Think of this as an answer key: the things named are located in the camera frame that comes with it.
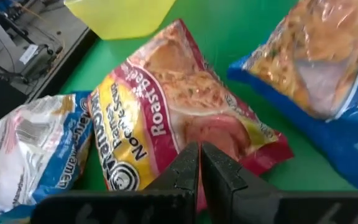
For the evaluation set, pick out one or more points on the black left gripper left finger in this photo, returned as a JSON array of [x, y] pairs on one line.
[[172, 196]]

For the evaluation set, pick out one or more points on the green table mat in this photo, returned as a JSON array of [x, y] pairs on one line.
[[235, 40]]

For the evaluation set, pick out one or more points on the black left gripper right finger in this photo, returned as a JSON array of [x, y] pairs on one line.
[[228, 196]]

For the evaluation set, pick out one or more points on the grey floor box white label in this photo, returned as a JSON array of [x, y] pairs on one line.
[[37, 63]]

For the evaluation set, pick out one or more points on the red roast beef noodle packet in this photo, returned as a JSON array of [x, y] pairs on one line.
[[154, 102]]

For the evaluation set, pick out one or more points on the yellow plastic bin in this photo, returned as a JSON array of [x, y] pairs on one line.
[[120, 18]]

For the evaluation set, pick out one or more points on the blue noodle packet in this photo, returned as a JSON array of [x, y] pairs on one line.
[[315, 56], [26, 146]]

